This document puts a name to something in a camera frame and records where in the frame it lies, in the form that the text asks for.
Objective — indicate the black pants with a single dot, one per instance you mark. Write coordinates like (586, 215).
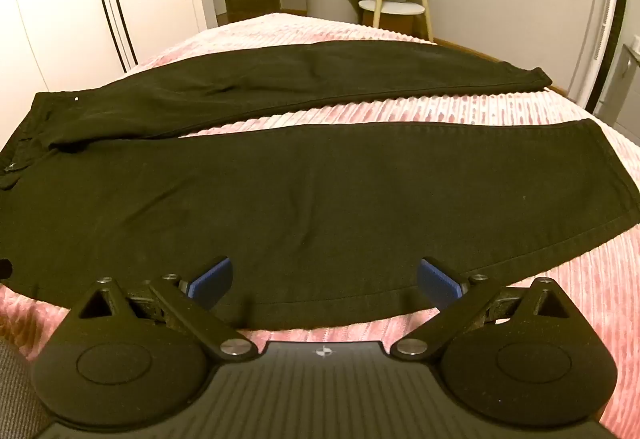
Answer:
(300, 209)

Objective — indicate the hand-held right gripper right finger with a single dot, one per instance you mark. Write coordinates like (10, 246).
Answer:
(434, 281)

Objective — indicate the white tower appliance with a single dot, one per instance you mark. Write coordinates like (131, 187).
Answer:
(605, 29)

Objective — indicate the pink ribbed blanket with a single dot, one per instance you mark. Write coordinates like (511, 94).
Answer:
(410, 111)

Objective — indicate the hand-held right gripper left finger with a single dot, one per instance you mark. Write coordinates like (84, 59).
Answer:
(214, 279)

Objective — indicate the grey cabinet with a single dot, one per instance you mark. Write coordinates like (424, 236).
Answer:
(625, 89)

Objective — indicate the grey cloth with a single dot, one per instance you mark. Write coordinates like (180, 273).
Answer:
(17, 394)

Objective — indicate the white round pouf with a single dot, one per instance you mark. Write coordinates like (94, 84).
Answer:
(325, 4)

